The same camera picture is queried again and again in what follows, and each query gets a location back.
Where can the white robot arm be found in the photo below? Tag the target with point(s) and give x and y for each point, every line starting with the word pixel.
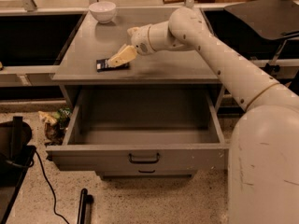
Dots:
pixel 263 163

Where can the pile of snack bags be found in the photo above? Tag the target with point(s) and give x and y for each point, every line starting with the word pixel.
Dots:
pixel 55 125

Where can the black equipment at left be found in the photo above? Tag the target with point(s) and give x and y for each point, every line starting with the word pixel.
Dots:
pixel 16 156

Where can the open grey top drawer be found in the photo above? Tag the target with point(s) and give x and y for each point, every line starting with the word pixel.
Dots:
pixel 109 124

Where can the wooden stick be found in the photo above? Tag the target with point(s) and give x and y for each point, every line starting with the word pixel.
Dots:
pixel 172 1

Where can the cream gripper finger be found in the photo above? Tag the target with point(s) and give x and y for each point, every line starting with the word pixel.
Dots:
pixel 125 54
pixel 132 31

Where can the white ceramic bowl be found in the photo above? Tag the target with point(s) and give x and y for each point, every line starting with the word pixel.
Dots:
pixel 104 11

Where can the black stand foot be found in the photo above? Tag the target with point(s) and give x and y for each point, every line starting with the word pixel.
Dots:
pixel 85 207

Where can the black drawer handle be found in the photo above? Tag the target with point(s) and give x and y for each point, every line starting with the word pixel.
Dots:
pixel 144 159
pixel 146 172

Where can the black office chair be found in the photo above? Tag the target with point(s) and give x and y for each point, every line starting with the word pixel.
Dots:
pixel 271 20

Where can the black top drawer handle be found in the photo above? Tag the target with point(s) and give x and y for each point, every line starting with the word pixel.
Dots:
pixel 144 159

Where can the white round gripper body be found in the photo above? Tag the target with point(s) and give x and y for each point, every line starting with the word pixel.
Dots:
pixel 140 40

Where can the black lower drawer handle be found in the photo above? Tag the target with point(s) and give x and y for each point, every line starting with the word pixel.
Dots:
pixel 146 172

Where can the grey drawer cabinet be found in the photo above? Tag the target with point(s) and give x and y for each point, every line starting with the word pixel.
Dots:
pixel 176 68

